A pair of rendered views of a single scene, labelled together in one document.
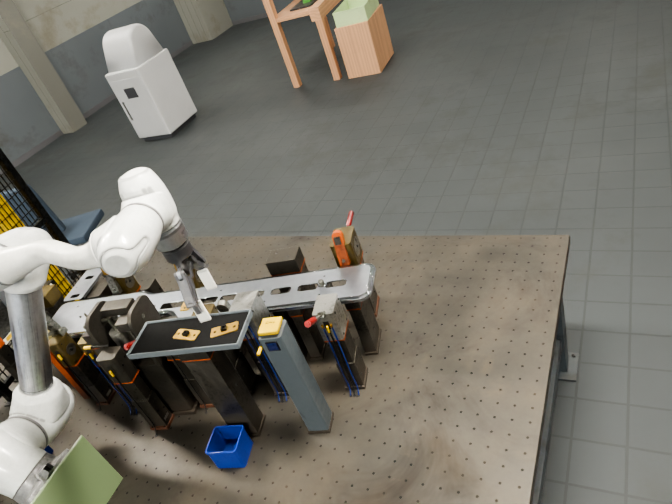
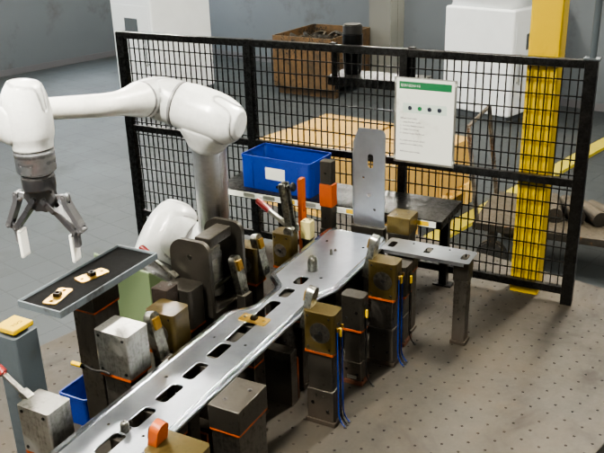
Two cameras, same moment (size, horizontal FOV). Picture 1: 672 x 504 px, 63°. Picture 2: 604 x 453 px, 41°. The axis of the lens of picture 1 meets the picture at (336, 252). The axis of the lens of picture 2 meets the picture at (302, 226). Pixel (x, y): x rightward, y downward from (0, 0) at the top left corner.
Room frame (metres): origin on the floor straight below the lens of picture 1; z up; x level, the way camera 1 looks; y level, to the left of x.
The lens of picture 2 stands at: (2.06, -1.27, 2.04)
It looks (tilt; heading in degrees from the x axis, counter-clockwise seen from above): 22 degrees down; 97
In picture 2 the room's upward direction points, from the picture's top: 2 degrees counter-clockwise
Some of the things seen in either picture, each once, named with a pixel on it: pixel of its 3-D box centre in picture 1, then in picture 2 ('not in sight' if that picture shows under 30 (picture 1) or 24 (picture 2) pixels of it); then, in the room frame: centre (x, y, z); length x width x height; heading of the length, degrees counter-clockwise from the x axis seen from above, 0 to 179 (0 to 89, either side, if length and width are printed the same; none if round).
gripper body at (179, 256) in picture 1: (181, 257); (40, 191); (1.26, 0.38, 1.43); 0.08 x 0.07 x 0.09; 172
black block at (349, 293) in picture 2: (165, 306); (359, 339); (1.97, 0.76, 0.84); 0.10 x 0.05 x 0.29; 158
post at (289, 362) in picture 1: (298, 379); (30, 411); (1.21, 0.25, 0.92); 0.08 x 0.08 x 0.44; 68
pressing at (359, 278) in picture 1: (194, 301); (253, 324); (1.70, 0.56, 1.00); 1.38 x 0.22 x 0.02; 68
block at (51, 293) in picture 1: (66, 321); (401, 262); (2.09, 1.22, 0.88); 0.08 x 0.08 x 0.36; 68
